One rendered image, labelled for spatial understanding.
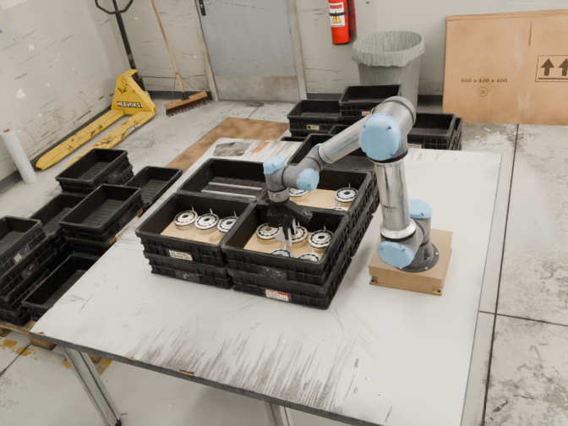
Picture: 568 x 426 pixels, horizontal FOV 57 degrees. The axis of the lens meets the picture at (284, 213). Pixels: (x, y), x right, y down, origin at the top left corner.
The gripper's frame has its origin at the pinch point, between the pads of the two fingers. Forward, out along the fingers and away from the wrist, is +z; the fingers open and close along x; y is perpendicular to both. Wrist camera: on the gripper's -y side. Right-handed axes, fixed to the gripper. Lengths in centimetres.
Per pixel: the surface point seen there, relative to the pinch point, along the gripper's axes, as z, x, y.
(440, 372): 15, 37, -59
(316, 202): 1.9, -29.2, -0.5
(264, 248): 2.0, 3.4, 10.9
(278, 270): -1.0, 18.2, -1.0
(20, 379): 85, 34, 154
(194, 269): 7.2, 14.6, 37.2
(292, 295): 10.7, 17.8, -4.2
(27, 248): 33, -11, 162
